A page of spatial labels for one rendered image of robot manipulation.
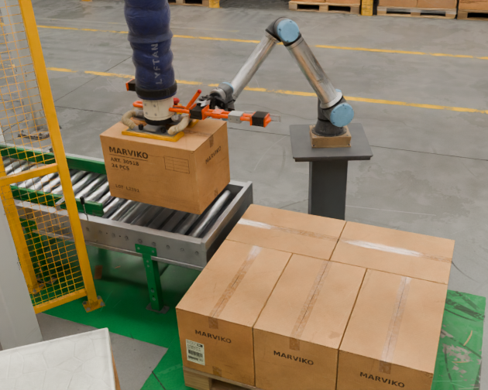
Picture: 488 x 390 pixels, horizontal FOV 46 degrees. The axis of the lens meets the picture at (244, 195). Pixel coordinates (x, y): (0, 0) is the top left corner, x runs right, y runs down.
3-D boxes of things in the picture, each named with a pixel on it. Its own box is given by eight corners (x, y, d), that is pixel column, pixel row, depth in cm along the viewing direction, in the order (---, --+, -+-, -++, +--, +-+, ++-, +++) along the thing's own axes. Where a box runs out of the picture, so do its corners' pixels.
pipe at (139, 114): (122, 127, 323) (121, 118, 320) (145, 110, 342) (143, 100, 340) (176, 135, 311) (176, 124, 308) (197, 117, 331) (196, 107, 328)
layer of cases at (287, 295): (183, 366, 300) (175, 307, 279) (252, 255, 378) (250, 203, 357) (422, 436, 259) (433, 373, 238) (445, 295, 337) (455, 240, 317)
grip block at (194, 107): (188, 119, 313) (187, 108, 310) (196, 112, 321) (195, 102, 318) (202, 121, 310) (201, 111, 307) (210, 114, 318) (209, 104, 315)
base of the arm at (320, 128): (311, 127, 388) (311, 113, 383) (338, 124, 390) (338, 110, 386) (319, 137, 371) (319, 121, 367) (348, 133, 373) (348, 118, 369)
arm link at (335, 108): (350, 110, 367) (288, 10, 333) (359, 118, 351) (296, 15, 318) (330, 124, 368) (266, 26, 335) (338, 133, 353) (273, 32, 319)
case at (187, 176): (110, 196, 344) (99, 135, 324) (146, 165, 375) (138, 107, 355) (200, 215, 323) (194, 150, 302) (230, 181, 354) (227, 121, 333)
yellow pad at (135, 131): (122, 134, 323) (120, 126, 320) (131, 127, 331) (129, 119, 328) (176, 142, 312) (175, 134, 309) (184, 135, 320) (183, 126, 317)
